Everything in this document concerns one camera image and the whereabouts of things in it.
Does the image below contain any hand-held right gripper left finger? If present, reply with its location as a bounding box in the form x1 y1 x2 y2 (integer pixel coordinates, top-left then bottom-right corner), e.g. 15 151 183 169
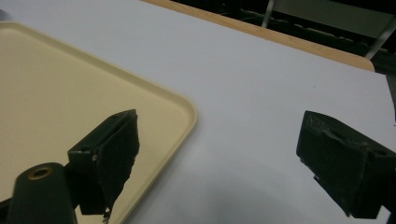
67 108 140 224

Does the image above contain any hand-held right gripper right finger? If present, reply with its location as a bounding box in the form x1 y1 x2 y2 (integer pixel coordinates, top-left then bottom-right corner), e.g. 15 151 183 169
295 110 396 219

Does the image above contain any metal stand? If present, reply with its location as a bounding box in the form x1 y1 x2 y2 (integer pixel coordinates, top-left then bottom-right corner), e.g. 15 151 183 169
364 18 396 61

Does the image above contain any beige plastic tray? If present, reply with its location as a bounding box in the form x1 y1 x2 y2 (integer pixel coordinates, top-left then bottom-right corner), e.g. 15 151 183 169
0 21 198 224

